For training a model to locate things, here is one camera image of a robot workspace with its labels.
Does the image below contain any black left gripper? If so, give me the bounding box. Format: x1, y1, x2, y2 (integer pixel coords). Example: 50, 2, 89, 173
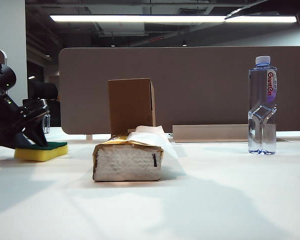
19, 97, 51, 148

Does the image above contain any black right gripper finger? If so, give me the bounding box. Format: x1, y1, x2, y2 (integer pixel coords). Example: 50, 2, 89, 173
224, 0, 300, 20

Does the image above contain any yellow sponge with green scourer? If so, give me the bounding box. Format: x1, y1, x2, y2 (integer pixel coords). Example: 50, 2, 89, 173
14, 141, 69, 162

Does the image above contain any clear plastic water bottle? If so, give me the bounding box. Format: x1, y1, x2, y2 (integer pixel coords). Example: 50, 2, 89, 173
247, 55, 278, 156

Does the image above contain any clear glass cup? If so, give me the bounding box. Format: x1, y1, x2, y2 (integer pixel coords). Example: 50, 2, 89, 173
43, 114, 52, 135

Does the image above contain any black office chair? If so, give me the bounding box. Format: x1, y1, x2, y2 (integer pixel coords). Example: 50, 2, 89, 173
27, 80, 61, 127

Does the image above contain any gold foil tissue pack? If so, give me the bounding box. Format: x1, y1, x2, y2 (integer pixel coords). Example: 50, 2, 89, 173
92, 133, 165, 183

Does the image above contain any brown cardboard box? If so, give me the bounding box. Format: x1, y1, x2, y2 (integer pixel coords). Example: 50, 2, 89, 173
107, 77, 157, 137

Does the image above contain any wide brown desk partition panel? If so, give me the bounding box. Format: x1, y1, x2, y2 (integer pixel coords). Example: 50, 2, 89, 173
58, 45, 300, 140

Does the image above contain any white tissue sheet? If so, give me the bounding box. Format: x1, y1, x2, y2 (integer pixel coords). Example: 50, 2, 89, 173
126, 125, 187, 180

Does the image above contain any long ceiling light strip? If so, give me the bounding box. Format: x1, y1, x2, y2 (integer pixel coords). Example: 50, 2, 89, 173
49, 14, 298, 24

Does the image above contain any beige cable tray flap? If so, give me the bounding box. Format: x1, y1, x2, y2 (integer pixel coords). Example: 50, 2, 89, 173
172, 124, 251, 144

